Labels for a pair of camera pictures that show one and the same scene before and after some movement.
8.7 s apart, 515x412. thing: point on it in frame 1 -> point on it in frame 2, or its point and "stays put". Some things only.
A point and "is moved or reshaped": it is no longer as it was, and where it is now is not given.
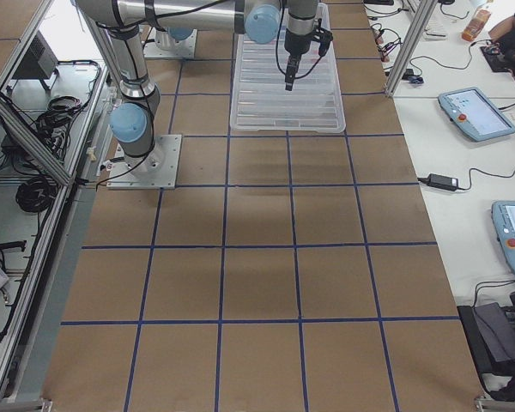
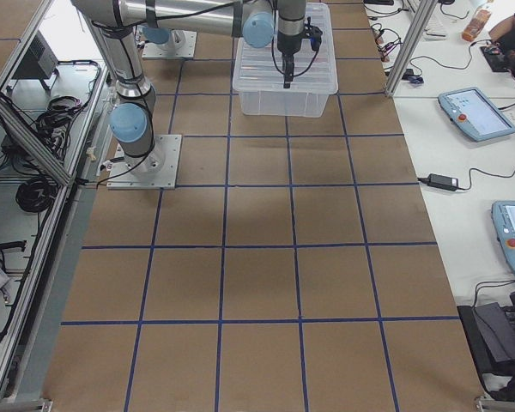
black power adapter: [446, 183] stays put
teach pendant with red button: [471, 109] stays put
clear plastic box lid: [259, 99] is moved or reshaped
